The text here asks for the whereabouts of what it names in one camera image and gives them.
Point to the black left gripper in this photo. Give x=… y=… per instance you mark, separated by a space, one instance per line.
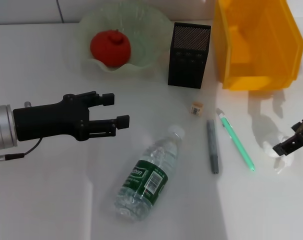
x=51 y=120

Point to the white paper ball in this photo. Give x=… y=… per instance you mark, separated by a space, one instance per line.
x=286 y=162

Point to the green pen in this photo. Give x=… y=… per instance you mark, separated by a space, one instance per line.
x=235 y=140

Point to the red-orange fruit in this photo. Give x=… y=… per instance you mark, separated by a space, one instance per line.
x=109 y=50

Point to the green-label water bottle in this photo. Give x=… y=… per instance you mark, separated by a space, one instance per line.
x=146 y=175

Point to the grey marker pen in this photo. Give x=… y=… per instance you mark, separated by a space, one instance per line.
x=212 y=147

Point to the small tan barcode eraser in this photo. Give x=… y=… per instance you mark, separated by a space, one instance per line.
x=196 y=108

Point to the green glass fruit plate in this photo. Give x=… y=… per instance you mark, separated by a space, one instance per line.
x=141 y=30

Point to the black mesh pen holder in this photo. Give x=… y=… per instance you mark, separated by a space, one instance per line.
x=189 y=57

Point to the yellow plastic bin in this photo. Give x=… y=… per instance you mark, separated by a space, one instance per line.
x=256 y=50

